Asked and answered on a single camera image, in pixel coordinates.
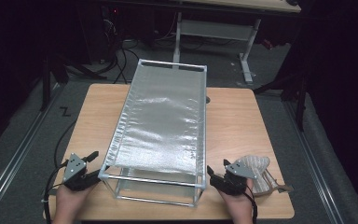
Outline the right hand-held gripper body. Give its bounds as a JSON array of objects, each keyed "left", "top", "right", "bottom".
[{"left": 215, "top": 159, "right": 258, "bottom": 196}]

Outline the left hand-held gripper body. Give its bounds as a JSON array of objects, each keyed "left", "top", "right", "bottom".
[{"left": 62, "top": 152, "right": 94, "bottom": 191}]

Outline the metal rack with grey fabric shelves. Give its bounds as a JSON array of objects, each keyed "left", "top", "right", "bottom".
[{"left": 97, "top": 58, "right": 208, "bottom": 208}]

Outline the person's right hand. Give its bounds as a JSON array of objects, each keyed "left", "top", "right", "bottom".
[{"left": 218, "top": 179, "right": 255, "bottom": 219}]

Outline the person's left hand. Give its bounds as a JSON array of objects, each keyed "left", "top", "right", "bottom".
[{"left": 55, "top": 186, "right": 90, "bottom": 219}]

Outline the black metal stand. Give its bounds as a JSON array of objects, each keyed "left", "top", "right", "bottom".
[
  {"left": 40, "top": 52, "right": 106, "bottom": 113},
  {"left": 253, "top": 71, "right": 309, "bottom": 132}
]

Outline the white-legged background desk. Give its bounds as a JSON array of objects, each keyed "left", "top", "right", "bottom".
[{"left": 171, "top": 0, "right": 302, "bottom": 84}]

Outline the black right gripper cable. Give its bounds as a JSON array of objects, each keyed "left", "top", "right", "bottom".
[{"left": 243, "top": 183, "right": 259, "bottom": 224}]

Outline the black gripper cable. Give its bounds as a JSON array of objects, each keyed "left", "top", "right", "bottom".
[
  {"left": 42, "top": 160, "right": 70, "bottom": 224},
  {"left": 243, "top": 183, "right": 259, "bottom": 224}
]

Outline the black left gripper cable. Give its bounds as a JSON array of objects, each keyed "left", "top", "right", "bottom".
[{"left": 42, "top": 160, "right": 70, "bottom": 224}]

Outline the black floor cable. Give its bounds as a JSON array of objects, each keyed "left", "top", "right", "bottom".
[{"left": 54, "top": 120, "right": 77, "bottom": 169}]

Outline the metal floor rail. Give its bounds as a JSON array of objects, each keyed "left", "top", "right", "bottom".
[
  {"left": 283, "top": 101, "right": 346, "bottom": 224},
  {"left": 0, "top": 83, "right": 63, "bottom": 218}
]

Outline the bundle of black cables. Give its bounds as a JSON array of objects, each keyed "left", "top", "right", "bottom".
[{"left": 101, "top": 18, "right": 143, "bottom": 85}]

